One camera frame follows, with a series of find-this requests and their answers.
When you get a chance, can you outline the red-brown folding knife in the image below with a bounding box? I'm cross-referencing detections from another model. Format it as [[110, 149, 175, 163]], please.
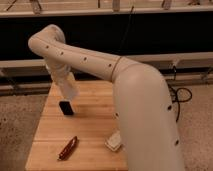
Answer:
[[58, 136, 78, 161]]

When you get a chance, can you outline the black hanging cable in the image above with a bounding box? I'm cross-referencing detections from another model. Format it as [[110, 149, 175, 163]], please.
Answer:
[[116, 4, 135, 54]]

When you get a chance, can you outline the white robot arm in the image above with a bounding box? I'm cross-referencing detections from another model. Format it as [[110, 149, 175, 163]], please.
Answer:
[[28, 24, 185, 171]]

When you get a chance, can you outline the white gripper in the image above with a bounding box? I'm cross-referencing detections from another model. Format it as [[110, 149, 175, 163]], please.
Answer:
[[46, 60, 70, 86]]

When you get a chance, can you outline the white soap bar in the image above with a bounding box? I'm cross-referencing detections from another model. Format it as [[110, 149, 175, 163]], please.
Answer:
[[105, 131, 122, 152]]

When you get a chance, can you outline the black eraser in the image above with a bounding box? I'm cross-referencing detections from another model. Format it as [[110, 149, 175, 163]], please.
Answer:
[[59, 101, 74, 115]]

